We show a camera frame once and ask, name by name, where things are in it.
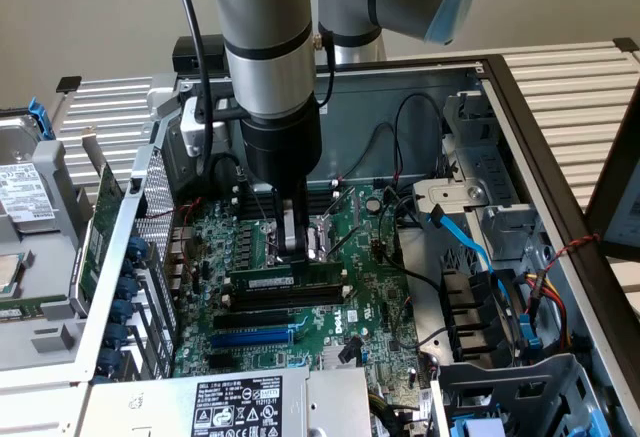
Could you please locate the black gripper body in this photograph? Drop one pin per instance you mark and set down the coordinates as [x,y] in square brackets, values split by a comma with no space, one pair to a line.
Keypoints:
[280,147]

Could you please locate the green RAM stick white label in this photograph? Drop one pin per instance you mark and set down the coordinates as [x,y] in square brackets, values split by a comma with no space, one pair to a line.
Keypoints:
[270,279]

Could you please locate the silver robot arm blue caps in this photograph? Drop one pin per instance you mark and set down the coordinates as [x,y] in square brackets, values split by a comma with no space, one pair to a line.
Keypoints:
[265,32]

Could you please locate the metal CPU socket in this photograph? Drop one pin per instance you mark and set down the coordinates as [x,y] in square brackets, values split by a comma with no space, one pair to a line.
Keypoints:
[320,244]

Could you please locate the white label sticker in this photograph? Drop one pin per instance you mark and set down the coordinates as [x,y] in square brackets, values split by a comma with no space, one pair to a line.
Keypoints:
[324,109]

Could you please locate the open silver black PC case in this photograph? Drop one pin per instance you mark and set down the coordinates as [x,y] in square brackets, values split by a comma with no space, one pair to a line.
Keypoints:
[350,132]

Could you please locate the green motherboard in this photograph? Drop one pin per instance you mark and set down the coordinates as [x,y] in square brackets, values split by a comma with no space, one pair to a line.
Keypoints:
[370,277]

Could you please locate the round coin battery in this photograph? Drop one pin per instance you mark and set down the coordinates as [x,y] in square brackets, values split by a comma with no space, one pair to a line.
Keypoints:
[373,203]

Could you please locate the long black expansion slot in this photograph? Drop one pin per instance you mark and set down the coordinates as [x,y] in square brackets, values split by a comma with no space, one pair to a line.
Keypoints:
[252,320]

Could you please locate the blue expansion slot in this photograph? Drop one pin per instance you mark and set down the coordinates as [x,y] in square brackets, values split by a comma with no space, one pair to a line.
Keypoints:
[252,339]

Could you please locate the silver finned heatsink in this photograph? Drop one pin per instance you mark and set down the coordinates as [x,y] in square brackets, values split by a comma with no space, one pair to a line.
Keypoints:
[332,356]

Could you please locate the metal rear port stack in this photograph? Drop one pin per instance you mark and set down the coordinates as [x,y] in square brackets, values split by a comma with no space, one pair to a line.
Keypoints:
[181,257]

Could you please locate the black box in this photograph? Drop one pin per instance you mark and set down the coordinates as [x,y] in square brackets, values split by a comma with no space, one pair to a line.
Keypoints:
[185,52]

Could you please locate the short black expansion slot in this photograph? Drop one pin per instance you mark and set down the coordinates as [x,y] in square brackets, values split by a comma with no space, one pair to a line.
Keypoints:
[222,362]

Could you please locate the blue card retention clip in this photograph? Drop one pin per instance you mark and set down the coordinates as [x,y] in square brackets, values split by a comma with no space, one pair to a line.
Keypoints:
[128,288]
[108,361]
[116,333]
[136,248]
[122,310]

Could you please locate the green graphics card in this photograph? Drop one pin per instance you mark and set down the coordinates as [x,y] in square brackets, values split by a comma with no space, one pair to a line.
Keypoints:
[107,197]

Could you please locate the silver metal disk bay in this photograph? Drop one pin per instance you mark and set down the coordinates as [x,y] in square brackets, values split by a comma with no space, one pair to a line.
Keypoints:
[480,192]

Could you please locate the black plastic fan shroud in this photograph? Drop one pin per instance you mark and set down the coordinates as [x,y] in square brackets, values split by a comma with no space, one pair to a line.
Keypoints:
[470,317]

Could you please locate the black table end cap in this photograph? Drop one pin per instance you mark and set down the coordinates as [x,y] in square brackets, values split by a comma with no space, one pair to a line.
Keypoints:
[68,84]
[626,44]

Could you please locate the silver power supply with label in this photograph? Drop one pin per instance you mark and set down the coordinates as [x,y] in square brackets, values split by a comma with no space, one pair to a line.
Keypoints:
[150,407]

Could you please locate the grey parts rack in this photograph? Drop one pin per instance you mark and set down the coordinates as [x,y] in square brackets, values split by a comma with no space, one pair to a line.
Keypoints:
[55,267]

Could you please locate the silver hard disk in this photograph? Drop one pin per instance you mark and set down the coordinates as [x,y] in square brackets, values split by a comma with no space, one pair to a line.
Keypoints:
[25,192]

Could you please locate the blue plastic block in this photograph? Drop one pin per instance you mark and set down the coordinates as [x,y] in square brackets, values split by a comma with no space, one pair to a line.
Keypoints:
[479,428]

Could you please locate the grey metal drive cage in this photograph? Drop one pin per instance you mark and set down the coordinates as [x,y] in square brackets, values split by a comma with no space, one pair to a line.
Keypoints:
[525,392]

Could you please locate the silver CPU chip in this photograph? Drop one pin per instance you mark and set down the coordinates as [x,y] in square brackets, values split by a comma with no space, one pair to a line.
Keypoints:
[9,277]

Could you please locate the dark framed grey panel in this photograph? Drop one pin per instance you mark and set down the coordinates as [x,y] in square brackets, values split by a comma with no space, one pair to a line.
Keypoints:
[620,217]

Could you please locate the metal socket cover frame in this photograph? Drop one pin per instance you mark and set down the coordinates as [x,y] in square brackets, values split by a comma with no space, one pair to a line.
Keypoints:
[350,207]

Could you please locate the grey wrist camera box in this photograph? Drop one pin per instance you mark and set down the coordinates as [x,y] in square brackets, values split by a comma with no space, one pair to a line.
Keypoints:
[192,129]

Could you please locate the blue plastic disk bracket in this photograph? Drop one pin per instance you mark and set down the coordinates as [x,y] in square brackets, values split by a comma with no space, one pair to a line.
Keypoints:
[42,117]

